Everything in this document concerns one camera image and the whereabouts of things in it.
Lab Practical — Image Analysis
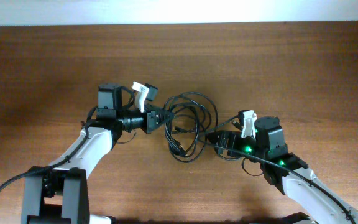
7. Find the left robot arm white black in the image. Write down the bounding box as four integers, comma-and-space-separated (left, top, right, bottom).
21, 82, 174, 224

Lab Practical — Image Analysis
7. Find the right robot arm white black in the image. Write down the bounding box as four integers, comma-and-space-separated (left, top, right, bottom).
206, 116, 358, 223

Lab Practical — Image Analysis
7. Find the thick black cable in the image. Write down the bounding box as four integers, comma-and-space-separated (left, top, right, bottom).
163, 91, 219, 164

